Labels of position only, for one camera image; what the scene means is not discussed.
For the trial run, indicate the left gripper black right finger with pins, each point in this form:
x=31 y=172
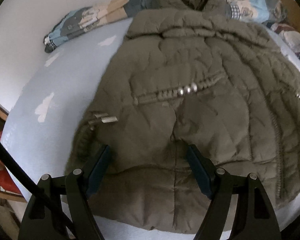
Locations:
x=254 y=217

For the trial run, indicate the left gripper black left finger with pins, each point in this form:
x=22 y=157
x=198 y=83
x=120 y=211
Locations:
x=59 y=206

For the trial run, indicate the olive green puffer jacket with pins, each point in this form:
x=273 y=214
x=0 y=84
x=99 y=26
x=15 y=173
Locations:
x=188 y=74

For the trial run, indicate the red bag on shelf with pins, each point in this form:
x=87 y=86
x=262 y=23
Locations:
x=6 y=181

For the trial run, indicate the light blue cloud bedsheet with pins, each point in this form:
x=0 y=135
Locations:
x=40 y=127

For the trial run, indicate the wooden headboard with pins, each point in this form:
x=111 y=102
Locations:
x=293 y=16

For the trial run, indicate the patchwork cartoon rolled duvet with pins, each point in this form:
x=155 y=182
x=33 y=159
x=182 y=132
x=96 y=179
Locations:
x=78 y=22

